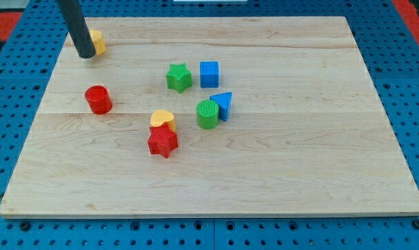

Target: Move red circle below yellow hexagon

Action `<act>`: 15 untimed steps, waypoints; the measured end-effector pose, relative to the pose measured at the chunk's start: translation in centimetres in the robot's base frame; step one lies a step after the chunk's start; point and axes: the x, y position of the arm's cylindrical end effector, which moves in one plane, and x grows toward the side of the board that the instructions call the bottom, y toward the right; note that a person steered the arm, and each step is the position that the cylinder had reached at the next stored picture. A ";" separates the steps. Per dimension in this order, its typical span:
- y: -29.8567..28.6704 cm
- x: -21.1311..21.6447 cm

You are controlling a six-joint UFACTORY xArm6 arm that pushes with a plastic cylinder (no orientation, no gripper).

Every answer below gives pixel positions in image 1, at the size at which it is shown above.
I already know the yellow hexagon block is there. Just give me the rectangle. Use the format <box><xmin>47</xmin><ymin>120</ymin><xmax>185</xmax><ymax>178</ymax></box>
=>
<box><xmin>89</xmin><ymin>29</ymin><xmax>106</xmax><ymax>56</ymax></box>

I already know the green cylinder block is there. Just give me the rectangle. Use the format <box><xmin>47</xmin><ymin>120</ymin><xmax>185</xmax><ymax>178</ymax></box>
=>
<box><xmin>196</xmin><ymin>99</ymin><xmax>219</xmax><ymax>129</ymax></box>

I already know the blue triangle block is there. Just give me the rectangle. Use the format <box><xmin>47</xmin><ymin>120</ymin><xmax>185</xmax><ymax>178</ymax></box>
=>
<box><xmin>209</xmin><ymin>92</ymin><xmax>232</xmax><ymax>122</ymax></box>

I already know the light wooden board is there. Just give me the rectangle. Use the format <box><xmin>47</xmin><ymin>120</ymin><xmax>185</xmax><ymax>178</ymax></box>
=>
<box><xmin>0</xmin><ymin>17</ymin><xmax>419</xmax><ymax>219</ymax></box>

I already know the red star block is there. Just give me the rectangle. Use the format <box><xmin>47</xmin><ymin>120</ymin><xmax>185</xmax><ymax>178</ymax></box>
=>
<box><xmin>148</xmin><ymin>124</ymin><xmax>178</xmax><ymax>158</ymax></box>

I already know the yellow heart block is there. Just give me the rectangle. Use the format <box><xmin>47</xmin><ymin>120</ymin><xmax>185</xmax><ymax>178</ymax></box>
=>
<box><xmin>150</xmin><ymin>110</ymin><xmax>176</xmax><ymax>132</ymax></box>

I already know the blue cube block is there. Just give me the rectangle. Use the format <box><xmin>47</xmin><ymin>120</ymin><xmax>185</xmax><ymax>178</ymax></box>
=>
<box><xmin>199</xmin><ymin>61</ymin><xmax>219</xmax><ymax>88</ymax></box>

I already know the green star block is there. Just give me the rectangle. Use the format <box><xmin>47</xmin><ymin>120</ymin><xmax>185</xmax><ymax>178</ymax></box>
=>
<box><xmin>166</xmin><ymin>63</ymin><xmax>192</xmax><ymax>93</ymax></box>

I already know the red cylinder block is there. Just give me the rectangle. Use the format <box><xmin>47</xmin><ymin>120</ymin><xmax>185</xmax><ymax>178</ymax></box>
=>
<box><xmin>85</xmin><ymin>85</ymin><xmax>112</xmax><ymax>115</ymax></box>

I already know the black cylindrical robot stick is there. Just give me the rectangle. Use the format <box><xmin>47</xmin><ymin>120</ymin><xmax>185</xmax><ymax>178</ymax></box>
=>
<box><xmin>56</xmin><ymin>0</ymin><xmax>96</xmax><ymax>59</ymax></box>

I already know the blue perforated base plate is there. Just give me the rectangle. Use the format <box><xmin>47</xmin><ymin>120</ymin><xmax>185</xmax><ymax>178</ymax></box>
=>
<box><xmin>0</xmin><ymin>1</ymin><xmax>419</xmax><ymax>249</ymax></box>

